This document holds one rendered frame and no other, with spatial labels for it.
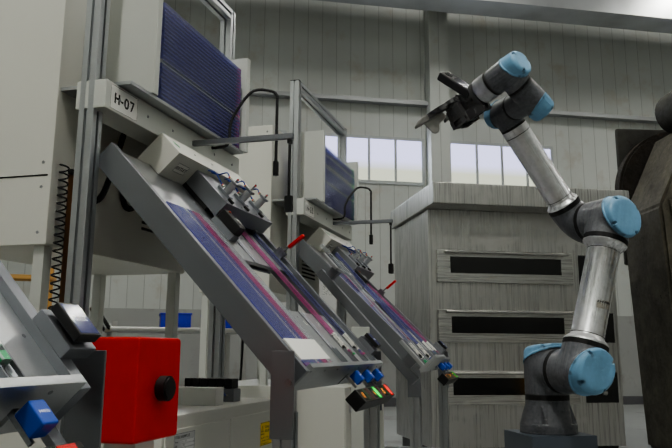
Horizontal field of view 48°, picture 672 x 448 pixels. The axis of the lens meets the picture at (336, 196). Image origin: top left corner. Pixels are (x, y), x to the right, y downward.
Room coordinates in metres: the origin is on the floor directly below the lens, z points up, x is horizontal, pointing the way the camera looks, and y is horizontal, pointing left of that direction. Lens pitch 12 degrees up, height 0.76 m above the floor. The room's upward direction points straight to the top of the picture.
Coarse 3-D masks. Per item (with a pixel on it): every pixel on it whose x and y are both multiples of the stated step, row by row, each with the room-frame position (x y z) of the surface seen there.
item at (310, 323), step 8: (296, 312) 1.95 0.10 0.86; (304, 320) 1.95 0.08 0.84; (312, 320) 2.02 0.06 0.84; (328, 320) 2.17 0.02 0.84; (304, 328) 1.89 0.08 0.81; (312, 328) 1.95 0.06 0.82; (320, 328) 2.03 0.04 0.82; (312, 336) 1.89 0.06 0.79; (320, 336) 1.95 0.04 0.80; (328, 336) 2.03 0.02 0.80; (320, 344) 1.89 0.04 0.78; (328, 344) 1.96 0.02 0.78; (336, 344) 2.03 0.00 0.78; (328, 352) 1.90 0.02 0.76; (336, 352) 1.94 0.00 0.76; (344, 352) 2.04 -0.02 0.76; (336, 360) 1.90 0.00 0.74; (344, 360) 1.93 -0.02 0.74; (352, 360) 2.04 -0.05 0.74; (360, 360) 2.12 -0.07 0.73; (368, 360) 2.16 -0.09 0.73
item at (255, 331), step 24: (120, 168) 1.70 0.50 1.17; (120, 192) 1.70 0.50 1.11; (144, 192) 1.68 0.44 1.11; (144, 216) 1.68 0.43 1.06; (168, 216) 1.66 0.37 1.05; (168, 240) 1.66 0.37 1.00; (192, 240) 1.65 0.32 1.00; (192, 264) 1.64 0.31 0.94; (216, 264) 1.63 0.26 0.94; (216, 288) 1.63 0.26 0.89; (240, 312) 1.61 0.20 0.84; (240, 336) 1.61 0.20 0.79; (264, 336) 1.60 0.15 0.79; (264, 360) 1.60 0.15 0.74
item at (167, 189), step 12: (144, 168) 1.82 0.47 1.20; (156, 180) 1.82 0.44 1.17; (168, 180) 1.92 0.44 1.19; (168, 192) 1.83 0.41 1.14; (180, 192) 1.93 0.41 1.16; (180, 204) 1.83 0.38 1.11; (192, 204) 1.94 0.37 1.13; (228, 240) 1.95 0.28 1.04; (240, 240) 2.06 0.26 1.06; (240, 252) 1.96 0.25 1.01; (252, 252) 2.07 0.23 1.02; (264, 252) 2.20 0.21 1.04; (252, 264) 2.00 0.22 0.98; (264, 264) 2.08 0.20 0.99; (276, 264) 2.20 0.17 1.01
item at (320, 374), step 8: (376, 360) 2.17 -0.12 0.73; (312, 368) 1.59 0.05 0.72; (320, 368) 1.65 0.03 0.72; (328, 368) 1.71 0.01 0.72; (336, 368) 1.77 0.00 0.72; (344, 368) 1.85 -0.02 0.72; (352, 368) 1.93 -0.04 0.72; (360, 368) 2.01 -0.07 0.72; (368, 368) 2.10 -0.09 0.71; (376, 368) 2.21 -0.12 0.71; (304, 376) 1.59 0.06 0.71; (312, 376) 1.65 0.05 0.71; (320, 376) 1.71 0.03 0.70; (328, 376) 1.78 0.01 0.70; (336, 376) 1.85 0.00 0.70; (344, 376) 1.93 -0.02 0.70; (296, 384) 1.60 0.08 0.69; (304, 384) 1.66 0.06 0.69; (312, 384) 1.72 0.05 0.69; (320, 384) 1.79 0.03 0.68; (328, 384) 1.86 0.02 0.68; (336, 384) 1.94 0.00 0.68
